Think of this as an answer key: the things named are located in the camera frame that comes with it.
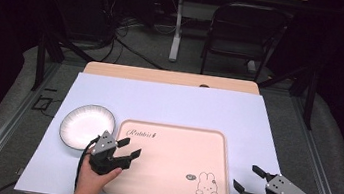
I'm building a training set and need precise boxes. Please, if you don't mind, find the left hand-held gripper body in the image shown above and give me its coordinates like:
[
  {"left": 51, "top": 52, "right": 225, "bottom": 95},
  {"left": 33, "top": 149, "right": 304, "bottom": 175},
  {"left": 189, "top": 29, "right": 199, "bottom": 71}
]
[{"left": 86, "top": 128, "right": 138, "bottom": 180}]

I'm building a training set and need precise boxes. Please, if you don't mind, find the person's left hand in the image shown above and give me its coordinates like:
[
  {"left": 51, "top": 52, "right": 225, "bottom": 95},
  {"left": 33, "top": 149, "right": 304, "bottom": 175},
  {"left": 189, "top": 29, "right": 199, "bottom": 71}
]
[{"left": 74, "top": 156, "right": 125, "bottom": 194}]

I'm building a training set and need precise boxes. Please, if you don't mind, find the white plate with dark rim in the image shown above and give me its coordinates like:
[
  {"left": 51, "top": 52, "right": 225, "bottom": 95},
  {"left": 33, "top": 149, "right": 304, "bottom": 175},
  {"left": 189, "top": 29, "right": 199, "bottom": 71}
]
[{"left": 56, "top": 100, "right": 119, "bottom": 156}]

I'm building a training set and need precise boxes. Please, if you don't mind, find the pink tray with rabbit print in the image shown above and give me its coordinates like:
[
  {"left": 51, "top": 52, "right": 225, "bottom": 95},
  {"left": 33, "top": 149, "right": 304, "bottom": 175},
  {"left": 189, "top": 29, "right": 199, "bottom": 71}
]
[{"left": 101, "top": 116, "right": 239, "bottom": 194}]

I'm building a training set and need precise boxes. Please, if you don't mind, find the white table mat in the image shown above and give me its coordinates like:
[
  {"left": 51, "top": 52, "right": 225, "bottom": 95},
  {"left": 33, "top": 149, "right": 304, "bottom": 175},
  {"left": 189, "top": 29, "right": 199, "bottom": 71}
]
[{"left": 13, "top": 63, "right": 292, "bottom": 194}]

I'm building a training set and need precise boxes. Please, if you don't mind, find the light wooden table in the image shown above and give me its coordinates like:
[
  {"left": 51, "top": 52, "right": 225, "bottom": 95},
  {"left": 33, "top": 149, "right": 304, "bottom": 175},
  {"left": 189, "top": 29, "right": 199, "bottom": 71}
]
[{"left": 81, "top": 58, "right": 263, "bottom": 96}]

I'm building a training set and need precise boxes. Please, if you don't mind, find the black folding chair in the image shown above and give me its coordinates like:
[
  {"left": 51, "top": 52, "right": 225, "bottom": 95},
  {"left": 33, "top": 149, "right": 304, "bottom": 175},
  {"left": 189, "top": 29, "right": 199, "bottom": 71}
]
[{"left": 197, "top": 0, "right": 294, "bottom": 86}]

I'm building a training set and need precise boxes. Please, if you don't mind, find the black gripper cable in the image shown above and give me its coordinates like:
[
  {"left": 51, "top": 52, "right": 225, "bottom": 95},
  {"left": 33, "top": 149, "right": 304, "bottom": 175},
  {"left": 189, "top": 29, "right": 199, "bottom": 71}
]
[{"left": 73, "top": 132, "right": 102, "bottom": 194}]

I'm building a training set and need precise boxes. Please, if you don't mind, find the grey metal floor rail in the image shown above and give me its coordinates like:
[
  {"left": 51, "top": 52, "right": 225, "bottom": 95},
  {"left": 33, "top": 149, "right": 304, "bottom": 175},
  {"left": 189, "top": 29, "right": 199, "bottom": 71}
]
[
  {"left": 0, "top": 53, "right": 62, "bottom": 194},
  {"left": 279, "top": 95, "right": 344, "bottom": 194}
]

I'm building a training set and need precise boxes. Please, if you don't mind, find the black metal frame stand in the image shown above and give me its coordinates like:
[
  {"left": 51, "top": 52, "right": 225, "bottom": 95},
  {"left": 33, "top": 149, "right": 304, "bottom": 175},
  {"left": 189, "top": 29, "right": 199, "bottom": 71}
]
[
  {"left": 30, "top": 29, "right": 99, "bottom": 99},
  {"left": 251, "top": 58, "right": 321, "bottom": 132}
]

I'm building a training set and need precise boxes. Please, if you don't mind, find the bundle of black floor cables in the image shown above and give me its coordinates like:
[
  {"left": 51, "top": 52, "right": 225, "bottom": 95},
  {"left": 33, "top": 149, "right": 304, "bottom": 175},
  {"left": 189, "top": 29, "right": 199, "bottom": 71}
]
[{"left": 89, "top": 0, "right": 178, "bottom": 72}]

